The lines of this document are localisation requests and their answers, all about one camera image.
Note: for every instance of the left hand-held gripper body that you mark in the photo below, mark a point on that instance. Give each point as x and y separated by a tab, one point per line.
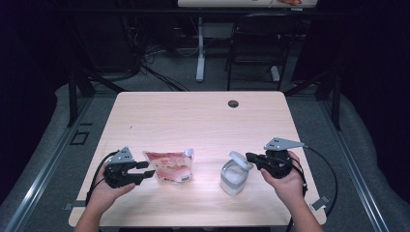
116	175

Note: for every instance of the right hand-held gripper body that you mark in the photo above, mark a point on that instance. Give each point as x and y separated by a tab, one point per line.
277	162

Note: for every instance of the white red refill pouch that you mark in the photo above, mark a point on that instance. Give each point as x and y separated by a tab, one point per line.
170	167

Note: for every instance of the white plastic container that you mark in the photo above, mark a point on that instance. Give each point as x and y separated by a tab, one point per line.
232	180

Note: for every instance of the person's left hand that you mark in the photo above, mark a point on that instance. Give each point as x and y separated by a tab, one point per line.
103	196

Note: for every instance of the person's right hand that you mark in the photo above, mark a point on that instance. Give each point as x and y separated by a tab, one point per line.
288	190

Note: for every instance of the grey tape strip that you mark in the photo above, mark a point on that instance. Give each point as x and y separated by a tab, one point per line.
320	203
74	205

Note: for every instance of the square floor outlet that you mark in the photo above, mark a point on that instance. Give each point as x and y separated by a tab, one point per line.
79	138

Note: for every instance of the black metal stand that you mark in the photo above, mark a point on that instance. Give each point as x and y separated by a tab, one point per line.
336	106
72	103

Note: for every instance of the white desk leg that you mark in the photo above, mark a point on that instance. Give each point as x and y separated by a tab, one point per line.
200	64
275	73

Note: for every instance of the black folding chair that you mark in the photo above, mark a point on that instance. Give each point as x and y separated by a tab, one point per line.
257	42

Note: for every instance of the light wooden desk top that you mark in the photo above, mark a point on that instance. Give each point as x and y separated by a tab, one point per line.
225	3

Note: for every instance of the orange thing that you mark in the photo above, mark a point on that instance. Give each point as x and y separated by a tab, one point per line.
290	1

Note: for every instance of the metal floor rail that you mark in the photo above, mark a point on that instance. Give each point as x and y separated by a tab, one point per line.
41	174
357	174

